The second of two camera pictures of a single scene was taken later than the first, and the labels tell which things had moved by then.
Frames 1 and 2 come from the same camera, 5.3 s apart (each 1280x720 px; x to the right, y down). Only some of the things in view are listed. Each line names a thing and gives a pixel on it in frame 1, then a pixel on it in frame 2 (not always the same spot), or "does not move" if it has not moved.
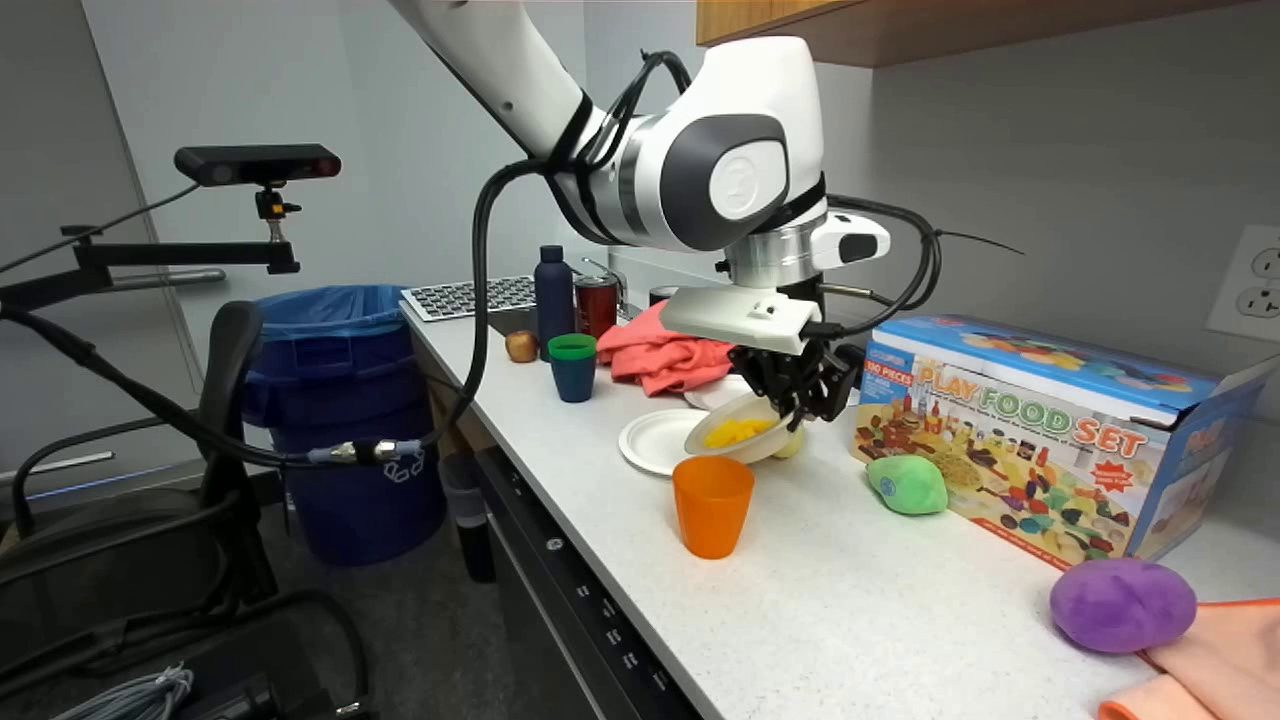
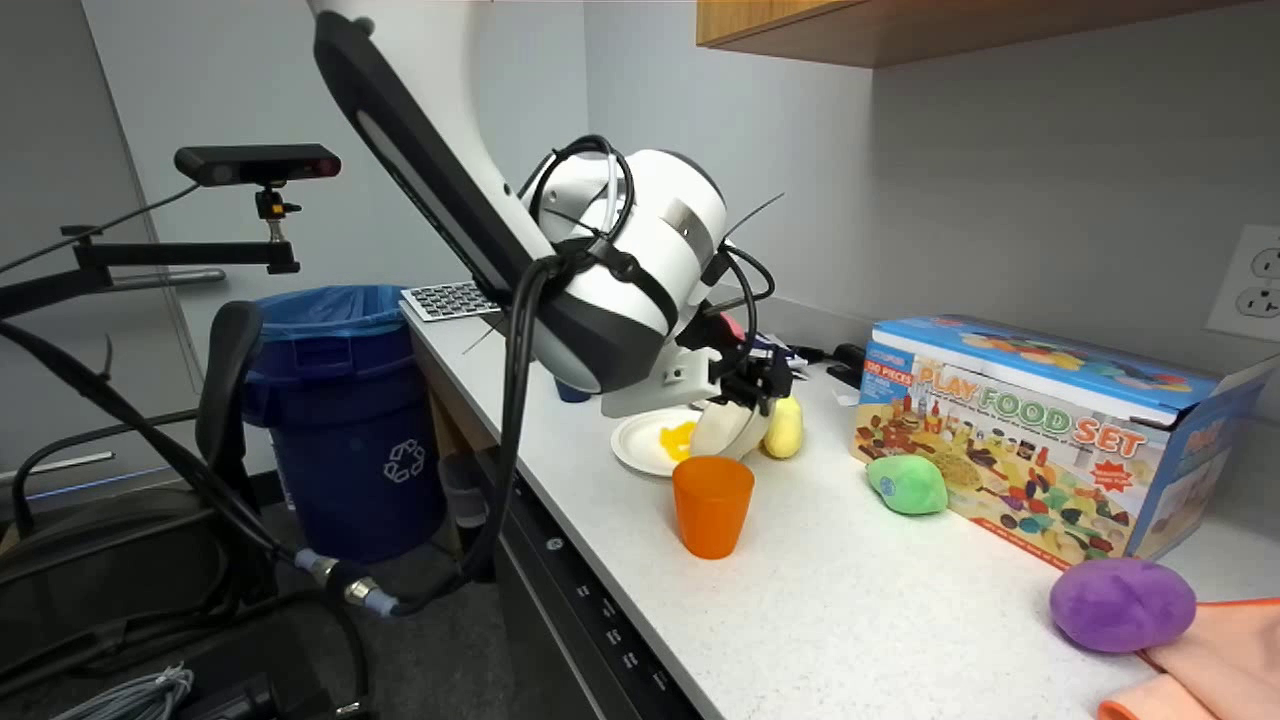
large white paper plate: (658, 438) does not move
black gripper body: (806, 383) to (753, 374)
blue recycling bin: (337, 391) does not move
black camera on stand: (267, 166) does not move
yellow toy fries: (736, 430) to (677, 438)
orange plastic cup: (712, 501) does not move
